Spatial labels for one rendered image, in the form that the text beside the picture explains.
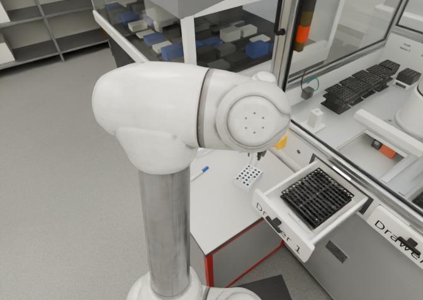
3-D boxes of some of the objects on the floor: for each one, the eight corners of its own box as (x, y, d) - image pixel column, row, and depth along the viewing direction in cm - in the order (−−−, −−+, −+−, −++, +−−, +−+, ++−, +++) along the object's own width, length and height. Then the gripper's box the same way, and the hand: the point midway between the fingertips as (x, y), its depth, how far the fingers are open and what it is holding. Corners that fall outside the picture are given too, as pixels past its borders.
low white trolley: (210, 308, 158) (205, 255, 104) (162, 227, 195) (141, 156, 141) (282, 253, 180) (309, 185, 126) (227, 189, 217) (230, 116, 164)
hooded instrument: (197, 197, 213) (166, -113, 88) (116, 89, 324) (51, -115, 199) (304, 136, 259) (383, -123, 134) (201, 60, 370) (191, -120, 245)
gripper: (236, 122, 106) (235, 161, 122) (273, 135, 100) (265, 175, 117) (245, 112, 110) (242, 151, 127) (280, 124, 105) (272, 163, 121)
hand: (253, 158), depth 119 cm, fingers closed
